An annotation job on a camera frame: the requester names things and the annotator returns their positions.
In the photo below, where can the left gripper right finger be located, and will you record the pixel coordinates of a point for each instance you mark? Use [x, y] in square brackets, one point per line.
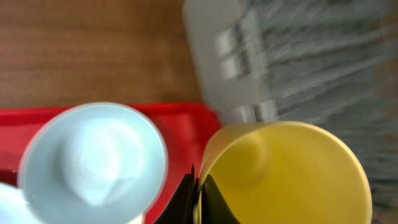
[214, 209]

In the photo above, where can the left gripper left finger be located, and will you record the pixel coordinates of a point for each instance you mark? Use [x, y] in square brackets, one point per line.
[179, 209]

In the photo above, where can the yellow plastic cup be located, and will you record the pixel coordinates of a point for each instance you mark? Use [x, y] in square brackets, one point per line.
[286, 172]

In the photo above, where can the grey dishwasher rack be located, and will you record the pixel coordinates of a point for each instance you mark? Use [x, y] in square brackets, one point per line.
[328, 63]

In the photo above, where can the red serving tray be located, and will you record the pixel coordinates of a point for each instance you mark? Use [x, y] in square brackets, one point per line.
[186, 128]

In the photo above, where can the light blue bowl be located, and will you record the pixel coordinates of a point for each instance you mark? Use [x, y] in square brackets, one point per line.
[94, 163]

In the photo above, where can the light blue plate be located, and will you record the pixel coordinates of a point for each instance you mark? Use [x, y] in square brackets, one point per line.
[14, 208]

